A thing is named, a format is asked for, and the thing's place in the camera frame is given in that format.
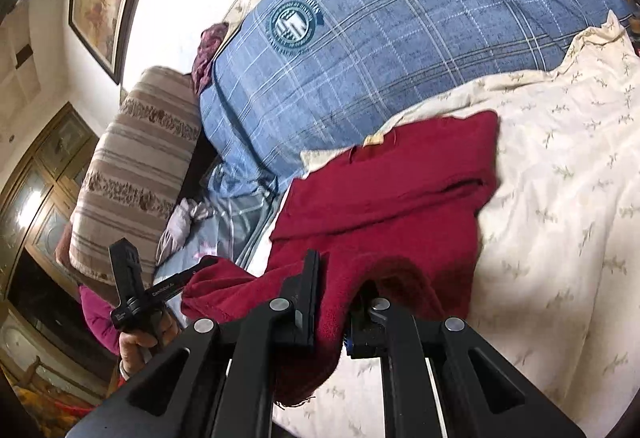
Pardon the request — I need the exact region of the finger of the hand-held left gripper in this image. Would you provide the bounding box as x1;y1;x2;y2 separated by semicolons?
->
171;256;219;291

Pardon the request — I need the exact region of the cream leaf-print quilt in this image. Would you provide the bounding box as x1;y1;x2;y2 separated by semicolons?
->
272;11;640;438

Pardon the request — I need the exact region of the pale lavender cloth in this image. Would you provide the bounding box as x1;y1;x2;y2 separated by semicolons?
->
156;197;213;264

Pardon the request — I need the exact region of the light blue striped cloth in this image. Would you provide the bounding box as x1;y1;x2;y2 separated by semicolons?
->
152;158;288;289

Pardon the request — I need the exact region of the person's left hand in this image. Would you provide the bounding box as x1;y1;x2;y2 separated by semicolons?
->
118;305;181;380

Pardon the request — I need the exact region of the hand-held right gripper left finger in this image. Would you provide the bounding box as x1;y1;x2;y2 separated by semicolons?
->
62;249;321;438

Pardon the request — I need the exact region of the person's left forearm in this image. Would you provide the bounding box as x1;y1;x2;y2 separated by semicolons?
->
77;285;123;359

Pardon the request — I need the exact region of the beige striped pillow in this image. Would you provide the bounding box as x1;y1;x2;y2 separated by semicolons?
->
55;66;203;286

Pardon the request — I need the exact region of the dark wooden wardrobe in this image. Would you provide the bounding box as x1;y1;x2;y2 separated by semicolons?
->
0;102;101;299

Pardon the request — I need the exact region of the dark red fleece sweater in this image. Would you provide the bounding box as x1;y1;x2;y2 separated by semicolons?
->
181;111;501;411

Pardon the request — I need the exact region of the purple patterned cloth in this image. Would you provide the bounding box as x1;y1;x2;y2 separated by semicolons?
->
192;22;230;95

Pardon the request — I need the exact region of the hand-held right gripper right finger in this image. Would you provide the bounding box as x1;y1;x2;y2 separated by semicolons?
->
345;278;588;438

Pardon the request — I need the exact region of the blue plaid pillow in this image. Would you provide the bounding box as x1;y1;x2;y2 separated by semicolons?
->
199;0;633;184

